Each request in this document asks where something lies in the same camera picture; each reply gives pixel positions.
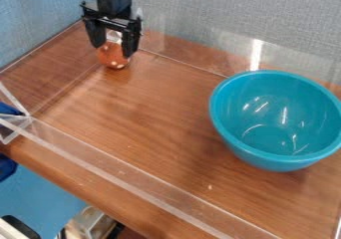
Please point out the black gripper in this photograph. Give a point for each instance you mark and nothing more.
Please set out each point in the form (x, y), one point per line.
(100, 21)

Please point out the brown toy mushroom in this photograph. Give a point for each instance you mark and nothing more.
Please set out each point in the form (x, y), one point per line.
(110, 53)

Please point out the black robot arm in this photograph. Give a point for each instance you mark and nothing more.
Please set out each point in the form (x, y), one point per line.
(114, 7)

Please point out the blue plastic bowl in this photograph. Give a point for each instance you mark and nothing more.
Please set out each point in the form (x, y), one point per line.
(277, 118)

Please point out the clear acrylic back barrier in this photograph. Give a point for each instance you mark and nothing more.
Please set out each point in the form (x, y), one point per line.
(225, 53)

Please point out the clear acrylic barrier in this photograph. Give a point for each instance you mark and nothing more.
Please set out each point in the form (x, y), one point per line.
(173, 200)
(225, 53)

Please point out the clear acrylic front barrier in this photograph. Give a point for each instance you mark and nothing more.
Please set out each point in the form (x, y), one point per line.
(173, 200)

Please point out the blue cloth object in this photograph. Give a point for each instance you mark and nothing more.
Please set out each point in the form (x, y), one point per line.
(7, 164)

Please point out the black and white object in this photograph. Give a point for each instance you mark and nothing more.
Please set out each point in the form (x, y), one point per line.
(15, 229)

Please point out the clear acrylic corner bracket back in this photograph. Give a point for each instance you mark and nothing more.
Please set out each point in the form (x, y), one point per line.
(138, 14)

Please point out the clear acrylic corner bracket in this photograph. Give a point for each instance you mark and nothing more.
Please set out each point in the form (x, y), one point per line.
(138, 14)
(15, 117)

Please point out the clear acrylic corner bracket front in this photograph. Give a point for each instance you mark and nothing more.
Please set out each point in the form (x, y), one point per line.
(15, 117)

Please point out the grey metal frame below table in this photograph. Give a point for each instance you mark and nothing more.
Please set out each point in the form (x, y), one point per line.
(92, 224)

